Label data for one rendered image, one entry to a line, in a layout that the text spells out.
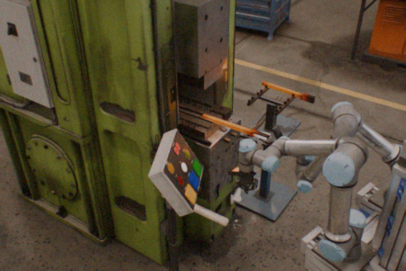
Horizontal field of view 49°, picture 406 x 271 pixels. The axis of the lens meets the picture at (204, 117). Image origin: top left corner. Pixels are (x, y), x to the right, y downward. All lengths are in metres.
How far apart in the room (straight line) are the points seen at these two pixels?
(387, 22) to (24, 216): 4.40
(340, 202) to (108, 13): 1.42
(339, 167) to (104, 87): 1.42
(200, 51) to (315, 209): 1.79
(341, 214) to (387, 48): 4.13
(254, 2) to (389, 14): 1.74
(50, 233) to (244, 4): 4.06
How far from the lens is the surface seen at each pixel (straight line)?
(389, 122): 4.80
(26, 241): 3.56
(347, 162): 1.73
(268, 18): 6.20
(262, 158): 1.99
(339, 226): 1.95
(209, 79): 2.47
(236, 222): 3.42
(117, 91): 2.52
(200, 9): 2.24
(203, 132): 2.62
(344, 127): 2.26
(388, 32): 5.78
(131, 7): 2.13
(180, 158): 2.20
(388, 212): 2.26
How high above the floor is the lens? 2.51
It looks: 34 degrees down
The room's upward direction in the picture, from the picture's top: 1 degrees counter-clockwise
